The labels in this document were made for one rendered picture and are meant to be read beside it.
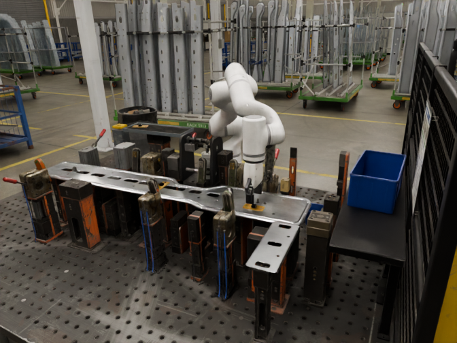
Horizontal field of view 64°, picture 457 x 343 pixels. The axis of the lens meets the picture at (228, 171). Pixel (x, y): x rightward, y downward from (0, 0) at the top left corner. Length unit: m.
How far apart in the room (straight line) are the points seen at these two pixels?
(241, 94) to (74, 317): 1.03
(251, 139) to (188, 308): 0.67
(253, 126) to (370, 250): 0.55
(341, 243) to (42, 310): 1.12
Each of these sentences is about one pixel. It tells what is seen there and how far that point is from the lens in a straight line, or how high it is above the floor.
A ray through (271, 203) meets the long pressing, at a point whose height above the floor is 1.00.
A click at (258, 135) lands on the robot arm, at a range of 1.30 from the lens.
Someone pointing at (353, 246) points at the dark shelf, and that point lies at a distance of 1.21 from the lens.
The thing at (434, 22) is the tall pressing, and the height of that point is 1.62.
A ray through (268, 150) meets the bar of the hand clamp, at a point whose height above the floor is 1.17.
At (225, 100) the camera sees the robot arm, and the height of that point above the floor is 1.35.
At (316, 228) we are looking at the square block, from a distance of 1.27.
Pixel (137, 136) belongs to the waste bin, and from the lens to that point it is 4.60.
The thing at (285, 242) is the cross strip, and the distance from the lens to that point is 1.24.
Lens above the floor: 1.67
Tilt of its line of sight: 22 degrees down
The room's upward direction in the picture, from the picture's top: 2 degrees counter-clockwise
